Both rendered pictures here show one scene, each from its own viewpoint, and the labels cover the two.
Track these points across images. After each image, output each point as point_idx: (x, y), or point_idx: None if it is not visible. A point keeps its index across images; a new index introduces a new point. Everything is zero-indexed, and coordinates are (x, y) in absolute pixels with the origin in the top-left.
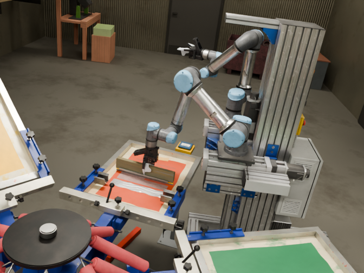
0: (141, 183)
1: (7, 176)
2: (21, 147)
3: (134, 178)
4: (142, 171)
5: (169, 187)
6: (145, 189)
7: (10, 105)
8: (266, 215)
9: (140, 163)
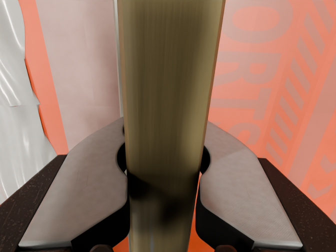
0: (67, 110)
1: None
2: None
3: (105, 25)
4: (114, 121)
5: (126, 242)
6: (15, 157)
7: None
8: None
9: (161, 99)
